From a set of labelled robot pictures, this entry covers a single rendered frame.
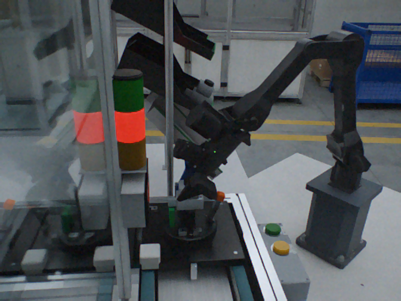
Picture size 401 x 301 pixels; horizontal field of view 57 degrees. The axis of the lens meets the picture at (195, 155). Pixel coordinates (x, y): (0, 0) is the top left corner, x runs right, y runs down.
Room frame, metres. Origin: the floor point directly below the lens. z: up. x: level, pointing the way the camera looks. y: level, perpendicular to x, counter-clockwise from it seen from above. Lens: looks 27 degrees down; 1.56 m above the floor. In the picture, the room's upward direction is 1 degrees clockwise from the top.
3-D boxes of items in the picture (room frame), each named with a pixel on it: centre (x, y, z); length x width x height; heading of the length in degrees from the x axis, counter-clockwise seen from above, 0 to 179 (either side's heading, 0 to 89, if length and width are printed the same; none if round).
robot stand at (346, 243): (0.83, -0.39, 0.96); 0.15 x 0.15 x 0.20; 44
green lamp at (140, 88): (0.55, 0.11, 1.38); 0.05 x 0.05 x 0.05
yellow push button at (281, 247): (0.69, -0.21, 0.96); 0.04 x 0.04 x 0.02
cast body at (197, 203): (0.75, 0.02, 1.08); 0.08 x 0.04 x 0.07; 97
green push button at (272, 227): (0.76, -0.20, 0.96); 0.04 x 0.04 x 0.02
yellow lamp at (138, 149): (0.55, 0.11, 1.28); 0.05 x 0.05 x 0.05
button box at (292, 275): (0.69, -0.21, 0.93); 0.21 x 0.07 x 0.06; 6
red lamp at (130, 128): (0.55, 0.11, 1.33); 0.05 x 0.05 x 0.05
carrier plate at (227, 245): (0.75, 0.01, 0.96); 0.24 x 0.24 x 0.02; 6
